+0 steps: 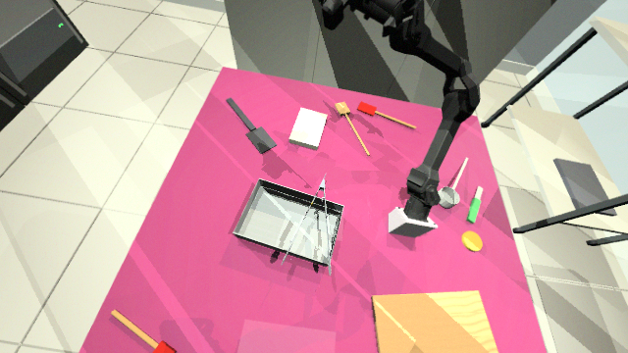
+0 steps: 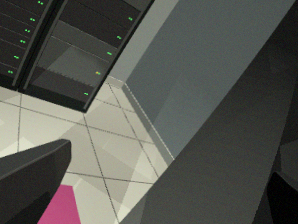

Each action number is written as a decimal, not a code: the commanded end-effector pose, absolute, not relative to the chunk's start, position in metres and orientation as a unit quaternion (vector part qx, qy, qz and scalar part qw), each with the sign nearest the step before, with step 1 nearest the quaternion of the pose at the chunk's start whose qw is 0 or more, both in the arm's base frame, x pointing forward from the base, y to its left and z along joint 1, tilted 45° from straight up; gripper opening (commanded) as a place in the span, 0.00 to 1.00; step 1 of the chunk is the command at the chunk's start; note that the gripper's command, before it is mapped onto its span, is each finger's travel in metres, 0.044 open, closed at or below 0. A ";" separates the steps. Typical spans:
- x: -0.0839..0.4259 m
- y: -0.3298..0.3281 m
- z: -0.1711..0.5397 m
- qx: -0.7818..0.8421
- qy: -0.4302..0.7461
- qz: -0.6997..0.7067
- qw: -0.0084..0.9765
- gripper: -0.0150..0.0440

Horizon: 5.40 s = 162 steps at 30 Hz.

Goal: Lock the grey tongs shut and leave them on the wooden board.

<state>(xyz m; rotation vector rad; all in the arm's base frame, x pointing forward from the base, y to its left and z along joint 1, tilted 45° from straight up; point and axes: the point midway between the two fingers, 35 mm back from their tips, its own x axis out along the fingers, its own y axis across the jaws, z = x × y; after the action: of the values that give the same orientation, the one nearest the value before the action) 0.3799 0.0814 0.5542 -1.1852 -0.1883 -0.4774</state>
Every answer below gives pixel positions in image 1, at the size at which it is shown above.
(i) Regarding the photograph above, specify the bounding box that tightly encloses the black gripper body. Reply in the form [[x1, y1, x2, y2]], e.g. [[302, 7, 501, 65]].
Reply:
[[322, 0, 375, 30]]

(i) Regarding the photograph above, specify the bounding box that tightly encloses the light brown wooden board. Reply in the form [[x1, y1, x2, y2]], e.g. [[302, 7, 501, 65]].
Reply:
[[372, 290, 498, 353]]

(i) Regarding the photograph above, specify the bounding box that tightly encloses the grey spatula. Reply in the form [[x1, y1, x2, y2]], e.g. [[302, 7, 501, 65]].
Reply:
[[226, 97, 277, 154]]

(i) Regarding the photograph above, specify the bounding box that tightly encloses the grey rectangular roasting tin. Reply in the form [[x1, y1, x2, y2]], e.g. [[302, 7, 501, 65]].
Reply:
[[233, 178, 344, 268]]

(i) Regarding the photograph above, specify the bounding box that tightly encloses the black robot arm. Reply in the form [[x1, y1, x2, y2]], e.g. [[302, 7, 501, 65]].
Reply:
[[370, 0, 481, 223]]

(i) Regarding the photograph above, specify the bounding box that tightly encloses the yellow flat disc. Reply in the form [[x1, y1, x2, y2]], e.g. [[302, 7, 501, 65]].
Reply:
[[462, 230, 483, 251]]

